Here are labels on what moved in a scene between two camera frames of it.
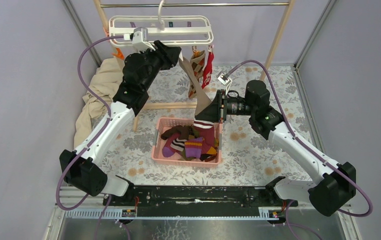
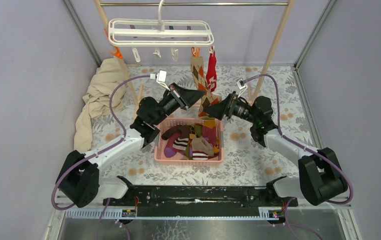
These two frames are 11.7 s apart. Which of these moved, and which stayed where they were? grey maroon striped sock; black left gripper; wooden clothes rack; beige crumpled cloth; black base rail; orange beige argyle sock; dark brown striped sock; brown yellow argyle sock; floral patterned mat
Moved: black left gripper; brown yellow argyle sock; orange beige argyle sock; grey maroon striped sock
Stayed: wooden clothes rack; beige crumpled cloth; dark brown striped sock; black base rail; floral patterned mat
